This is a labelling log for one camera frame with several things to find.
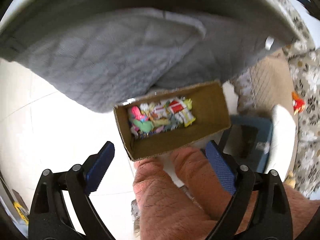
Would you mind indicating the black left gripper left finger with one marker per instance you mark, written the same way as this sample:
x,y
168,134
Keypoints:
x,y
49,217

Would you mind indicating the brown cardboard trash box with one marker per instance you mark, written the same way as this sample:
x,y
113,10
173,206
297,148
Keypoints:
x,y
161,122

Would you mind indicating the red yellow toy on sofa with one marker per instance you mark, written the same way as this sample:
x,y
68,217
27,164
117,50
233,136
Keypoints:
x,y
298,103

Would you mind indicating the grey quilted blanket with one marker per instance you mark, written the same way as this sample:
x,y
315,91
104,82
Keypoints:
x,y
99,59

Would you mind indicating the blue plastic bin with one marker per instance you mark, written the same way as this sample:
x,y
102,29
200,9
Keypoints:
x,y
248,140

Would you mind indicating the yellow toy truck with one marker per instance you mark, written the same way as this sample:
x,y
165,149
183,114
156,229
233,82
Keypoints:
x,y
22,212

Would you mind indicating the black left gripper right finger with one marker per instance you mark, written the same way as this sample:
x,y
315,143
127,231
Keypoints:
x,y
271,217

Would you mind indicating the person leg pink trousers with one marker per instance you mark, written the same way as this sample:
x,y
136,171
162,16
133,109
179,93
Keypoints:
x,y
166,212

